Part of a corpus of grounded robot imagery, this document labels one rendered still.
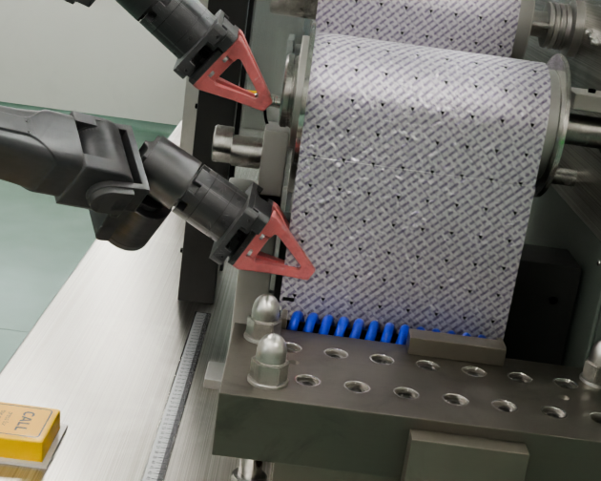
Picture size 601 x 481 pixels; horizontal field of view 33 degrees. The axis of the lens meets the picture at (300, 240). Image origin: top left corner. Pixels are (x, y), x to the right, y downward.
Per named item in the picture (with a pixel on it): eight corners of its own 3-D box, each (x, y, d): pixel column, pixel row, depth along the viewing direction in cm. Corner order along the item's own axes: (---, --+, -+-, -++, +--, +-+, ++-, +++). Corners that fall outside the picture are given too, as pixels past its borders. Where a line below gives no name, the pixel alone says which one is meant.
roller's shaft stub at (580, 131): (541, 142, 108) (549, 101, 106) (606, 151, 108) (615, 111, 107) (549, 151, 104) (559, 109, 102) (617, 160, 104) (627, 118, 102)
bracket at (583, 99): (561, 100, 107) (565, 82, 106) (615, 108, 107) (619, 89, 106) (572, 109, 102) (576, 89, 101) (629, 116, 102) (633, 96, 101)
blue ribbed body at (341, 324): (284, 335, 105) (289, 303, 104) (489, 362, 106) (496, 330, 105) (283, 348, 102) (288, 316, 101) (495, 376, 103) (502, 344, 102)
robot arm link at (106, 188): (97, 190, 92) (78, 117, 96) (50, 261, 99) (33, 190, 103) (210, 201, 99) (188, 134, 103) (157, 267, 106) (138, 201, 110)
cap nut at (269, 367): (248, 369, 91) (254, 323, 90) (289, 374, 91) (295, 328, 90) (245, 386, 88) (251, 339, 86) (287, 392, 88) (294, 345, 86)
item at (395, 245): (276, 326, 106) (299, 154, 100) (498, 355, 106) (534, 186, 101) (275, 328, 105) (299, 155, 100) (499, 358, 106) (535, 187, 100)
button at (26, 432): (-10, 421, 102) (-9, 399, 102) (59, 429, 102) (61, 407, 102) (-32, 455, 96) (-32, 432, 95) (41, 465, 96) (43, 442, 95)
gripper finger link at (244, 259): (291, 308, 102) (215, 255, 101) (293, 283, 109) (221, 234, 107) (332, 256, 100) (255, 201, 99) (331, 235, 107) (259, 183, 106)
